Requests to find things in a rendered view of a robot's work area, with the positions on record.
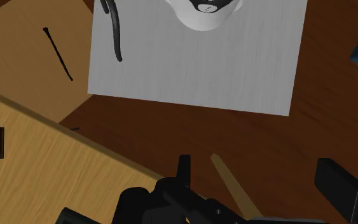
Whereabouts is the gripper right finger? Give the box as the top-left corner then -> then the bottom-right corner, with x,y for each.
313,157 -> 358,224

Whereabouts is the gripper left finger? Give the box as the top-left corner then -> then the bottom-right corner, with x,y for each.
111,155 -> 248,224

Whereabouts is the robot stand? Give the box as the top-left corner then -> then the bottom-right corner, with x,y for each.
86,0 -> 308,117

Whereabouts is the black cable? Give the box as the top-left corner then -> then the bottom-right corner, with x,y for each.
99,0 -> 123,63

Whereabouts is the black flat object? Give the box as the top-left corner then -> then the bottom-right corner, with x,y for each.
55,207 -> 102,224

